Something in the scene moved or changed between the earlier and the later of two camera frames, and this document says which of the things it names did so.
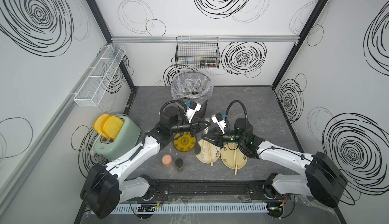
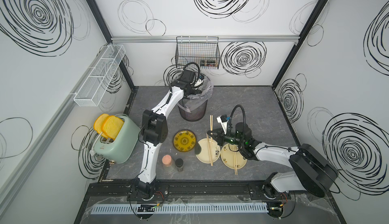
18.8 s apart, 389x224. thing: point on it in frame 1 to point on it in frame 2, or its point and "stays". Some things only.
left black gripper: [195, 128] to [196, 91]
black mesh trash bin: [200, 113] stays
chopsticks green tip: [210, 155] stays
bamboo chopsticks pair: [235, 158] stays
